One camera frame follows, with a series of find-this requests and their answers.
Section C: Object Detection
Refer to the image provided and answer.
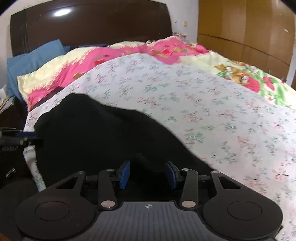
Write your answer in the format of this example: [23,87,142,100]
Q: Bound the black pants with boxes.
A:
[35,94,212,193]

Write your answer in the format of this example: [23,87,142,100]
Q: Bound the pink and yellow cartoon quilt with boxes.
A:
[17,34,293,110]

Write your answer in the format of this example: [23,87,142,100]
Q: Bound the blue pillow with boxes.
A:
[6,39,70,100]

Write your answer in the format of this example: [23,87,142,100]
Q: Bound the white floral bed sheet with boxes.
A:
[25,53,295,240]

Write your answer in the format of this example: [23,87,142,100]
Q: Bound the dark wooden headboard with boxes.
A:
[10,1,173,56]

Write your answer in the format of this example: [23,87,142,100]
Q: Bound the brown wooden wardrobe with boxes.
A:
[197,0,295,87]

